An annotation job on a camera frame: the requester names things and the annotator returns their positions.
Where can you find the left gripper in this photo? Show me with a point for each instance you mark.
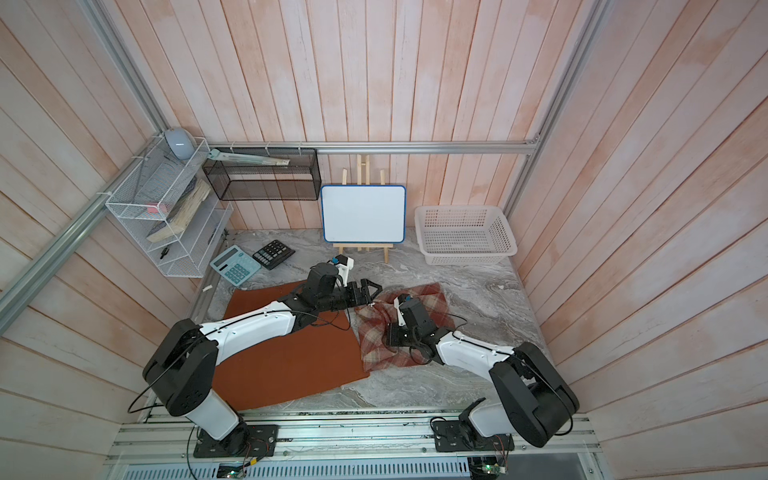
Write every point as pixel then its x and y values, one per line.
pixel 356 295

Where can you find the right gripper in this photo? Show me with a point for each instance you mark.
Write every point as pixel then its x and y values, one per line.
pixel 394 340

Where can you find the red plaid skirt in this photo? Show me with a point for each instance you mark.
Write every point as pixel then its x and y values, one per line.
pixel 377 352

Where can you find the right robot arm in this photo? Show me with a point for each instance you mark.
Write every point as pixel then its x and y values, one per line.
pixel 534 401

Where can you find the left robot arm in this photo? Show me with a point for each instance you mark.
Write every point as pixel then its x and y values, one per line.
pixel 181 371

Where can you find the rust orange skirt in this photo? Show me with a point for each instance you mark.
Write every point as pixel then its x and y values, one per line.
pixel 311 361

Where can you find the black calculator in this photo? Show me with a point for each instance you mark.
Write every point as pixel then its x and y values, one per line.
pixel 272 254

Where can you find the white plastic basket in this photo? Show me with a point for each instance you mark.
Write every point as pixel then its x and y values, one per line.
pixel 464 235

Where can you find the teal calculator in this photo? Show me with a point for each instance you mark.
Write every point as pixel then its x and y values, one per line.
pixel 235 266

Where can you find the book on shelf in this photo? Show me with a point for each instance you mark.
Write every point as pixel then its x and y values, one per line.
pixel 182 213

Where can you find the pale green ruler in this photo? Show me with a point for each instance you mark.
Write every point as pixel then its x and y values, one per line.
pixel 250 159

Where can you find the grey computer mouse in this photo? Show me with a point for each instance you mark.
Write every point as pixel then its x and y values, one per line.
pixel 181 143

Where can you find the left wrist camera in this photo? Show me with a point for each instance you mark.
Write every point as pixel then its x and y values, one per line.
pixel 344 265

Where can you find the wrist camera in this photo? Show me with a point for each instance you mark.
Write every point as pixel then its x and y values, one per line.
pixel 344 265
pixel 404 304

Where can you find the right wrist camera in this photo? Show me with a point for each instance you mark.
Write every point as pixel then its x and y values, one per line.
pixel 404 304

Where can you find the white board blue frame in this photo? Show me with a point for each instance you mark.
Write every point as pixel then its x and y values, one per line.
pixel 365 214

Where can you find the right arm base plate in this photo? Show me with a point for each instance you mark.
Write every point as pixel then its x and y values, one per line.
pixel 459 436

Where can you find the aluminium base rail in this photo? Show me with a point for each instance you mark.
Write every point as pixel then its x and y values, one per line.
pixel 311 435

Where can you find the black mesh wall basket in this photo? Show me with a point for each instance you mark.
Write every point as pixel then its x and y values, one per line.
pixel 300 181

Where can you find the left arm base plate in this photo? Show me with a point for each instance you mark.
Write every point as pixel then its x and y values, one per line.
pixel 247 441

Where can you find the white wire shelf rack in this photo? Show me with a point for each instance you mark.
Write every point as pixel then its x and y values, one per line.
pixel 170 209

